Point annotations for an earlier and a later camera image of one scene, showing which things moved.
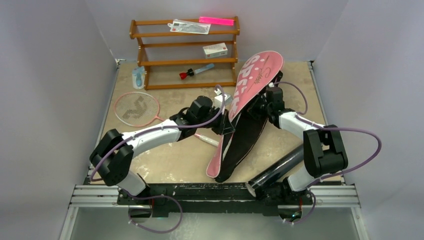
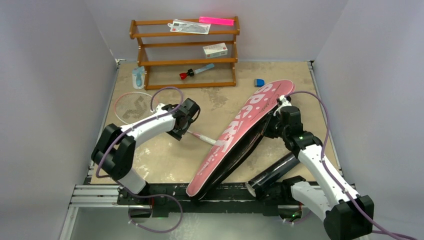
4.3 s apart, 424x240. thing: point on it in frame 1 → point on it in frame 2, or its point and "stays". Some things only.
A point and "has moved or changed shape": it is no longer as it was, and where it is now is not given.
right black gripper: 259,106 → 273,128
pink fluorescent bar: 216,20 stays
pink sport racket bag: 233,150 has moved or changed shape
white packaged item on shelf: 178,26 stays
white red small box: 215,50 stays
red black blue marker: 191,72 stays
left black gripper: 224,127 → 178,134
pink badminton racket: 138,109 stays
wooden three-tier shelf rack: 192,53 stays
